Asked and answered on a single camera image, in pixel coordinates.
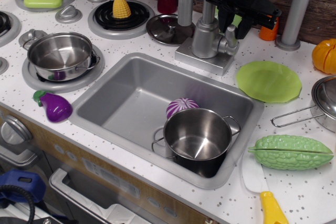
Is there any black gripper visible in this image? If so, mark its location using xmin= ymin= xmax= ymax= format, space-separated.
xmin=206 ymin=0 xmax=281 ymax=39

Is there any silver faucet lever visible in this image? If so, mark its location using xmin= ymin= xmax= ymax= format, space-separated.
xmin=212 ymin=24 xmax=239 ymax=56

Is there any green toy cabbage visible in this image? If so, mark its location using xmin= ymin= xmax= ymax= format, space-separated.
xmin=215 ymin=7 xmax=242 ymax=25

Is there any orange toy carrot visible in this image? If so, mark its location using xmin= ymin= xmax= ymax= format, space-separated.
xmin=259 ymin=17 xmax=279 ymax=41

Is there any silver toy faucet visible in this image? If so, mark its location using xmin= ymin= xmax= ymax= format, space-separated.
xmin=174 ymin=0 xmax=240 ymax=77

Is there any green plastic plate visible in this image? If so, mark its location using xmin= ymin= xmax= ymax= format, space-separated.
xmin=236 ymin=61 xmax=302 ymax=103

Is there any steel pot lid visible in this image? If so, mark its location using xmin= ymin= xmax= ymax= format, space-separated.
xmin=146 ymin=14 xmax=195 ymax=46

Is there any red toy pepper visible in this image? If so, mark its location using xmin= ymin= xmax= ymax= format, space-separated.
xmin=157 ymin=0 xmax=177 ymax=14

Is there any orange toy pumpkin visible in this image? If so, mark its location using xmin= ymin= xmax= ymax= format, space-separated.
xmin=312 ymin=38 xmax=335 ymax=74

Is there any purple white toy onion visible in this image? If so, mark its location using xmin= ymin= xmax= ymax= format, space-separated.
xmin=166 ymin=98 xmax=199 ymax=119

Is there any yellow toy corn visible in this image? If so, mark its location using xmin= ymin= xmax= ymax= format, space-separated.
xmin=112 ymin=0 xmax=131 ymax=19

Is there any steel pot in sink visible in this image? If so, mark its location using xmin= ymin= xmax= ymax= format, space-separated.
xmin=151 ymin=108 xmax=241 ymax=178

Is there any black coil burner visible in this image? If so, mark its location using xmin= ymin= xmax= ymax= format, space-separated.
xmin=88 ymin=0 xmax=154 ymax=40

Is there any grey sink basin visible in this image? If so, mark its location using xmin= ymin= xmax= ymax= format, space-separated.
xmin=70 ymin=53 xmax=264 ymax=189

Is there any green toy bitter gourd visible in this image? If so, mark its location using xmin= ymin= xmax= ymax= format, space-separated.
xmin=248 ymin=135 xmax=334 ymax=170

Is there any steel pot on burner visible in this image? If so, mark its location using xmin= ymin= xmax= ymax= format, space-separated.
xmin=27 ymin=32 xmax=101 ymax=82

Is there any purple toy eggplant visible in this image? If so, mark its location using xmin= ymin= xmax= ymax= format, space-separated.
xmin=33 ymin=90 xmax=73 ymax=123

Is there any left edge burner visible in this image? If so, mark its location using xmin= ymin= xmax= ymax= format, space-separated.
xmin=0 ymin=11 xmax=21 ymax=47

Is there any silver oven knob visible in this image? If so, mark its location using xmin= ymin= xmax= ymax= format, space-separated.
xmin=1 ymin=115 xmax=33 ymax=155

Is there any blue clamp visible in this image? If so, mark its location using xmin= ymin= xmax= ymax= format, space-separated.
xmin=1 ymin=169 xmax=46 ymax=208

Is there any grey vertical post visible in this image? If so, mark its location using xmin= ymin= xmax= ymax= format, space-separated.
xmin=275 ymin=0 xmax=309 ymax=51

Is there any steel saucepan with handle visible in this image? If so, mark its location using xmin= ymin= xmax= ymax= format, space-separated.
xmin=271 ymin=75 xmax=335 ymax=133

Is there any grey front burner ring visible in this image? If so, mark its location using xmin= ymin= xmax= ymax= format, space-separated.
xmin=22 ymin=43 xmax=106 ymax=94

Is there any yellow handled toy knife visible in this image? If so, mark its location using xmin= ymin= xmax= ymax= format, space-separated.
xmin=242 ymin=152 xmax=289 ymax=223

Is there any grey oven door handle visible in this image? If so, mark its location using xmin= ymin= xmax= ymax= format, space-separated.
xmin=1 ymin=146 xmax=41 ymax=171

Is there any black cable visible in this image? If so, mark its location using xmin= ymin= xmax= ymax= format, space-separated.
xmin=0 ymin=185 xmax=36 ymax=224

